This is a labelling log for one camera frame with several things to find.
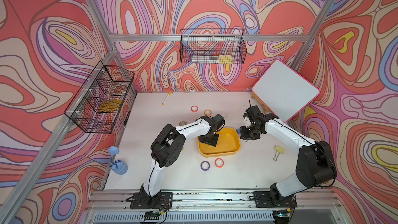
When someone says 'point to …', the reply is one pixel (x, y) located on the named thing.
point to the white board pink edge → (284, 90)
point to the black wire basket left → (96, 106)
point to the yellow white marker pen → (169, 94)
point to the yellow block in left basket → (110, 106)
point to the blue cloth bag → (118, 166)
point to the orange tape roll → (208, 112)
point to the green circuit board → (152, 215)
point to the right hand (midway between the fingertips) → (244, 140)
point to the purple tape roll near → (205, 166)
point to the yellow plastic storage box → (228, 143)
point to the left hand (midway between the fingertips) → (213, 143)
